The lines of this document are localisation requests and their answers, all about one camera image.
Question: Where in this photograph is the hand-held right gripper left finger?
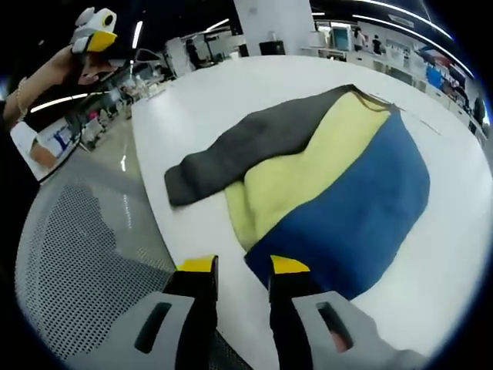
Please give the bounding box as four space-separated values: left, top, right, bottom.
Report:
71 254 221 370

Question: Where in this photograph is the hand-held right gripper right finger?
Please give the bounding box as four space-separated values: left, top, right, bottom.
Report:
267 254 429 370

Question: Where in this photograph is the yellow blue grey garment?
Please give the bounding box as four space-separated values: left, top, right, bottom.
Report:
164 83 431 302

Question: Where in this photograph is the white template strip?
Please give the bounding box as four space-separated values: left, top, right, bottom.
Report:
367 91 444 136

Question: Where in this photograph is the person's left hand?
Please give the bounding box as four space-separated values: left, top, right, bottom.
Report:
42 48 113 86

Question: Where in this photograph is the grey mesh chair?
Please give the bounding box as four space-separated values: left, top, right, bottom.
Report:
15 153 251 370

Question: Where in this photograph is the black cabinet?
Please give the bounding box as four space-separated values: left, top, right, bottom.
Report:
258 40 287 56

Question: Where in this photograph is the white square pillar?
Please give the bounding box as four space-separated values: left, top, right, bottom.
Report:
233 0 315 57

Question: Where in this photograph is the blue bin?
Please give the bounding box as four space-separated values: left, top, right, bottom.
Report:
424 61 444 86

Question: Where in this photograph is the long ceiling light strip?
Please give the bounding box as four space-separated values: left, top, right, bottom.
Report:
311 0 452 39
352 14 464 59

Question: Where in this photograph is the gold bracelet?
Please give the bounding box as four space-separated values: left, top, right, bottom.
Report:
16 76 29 119

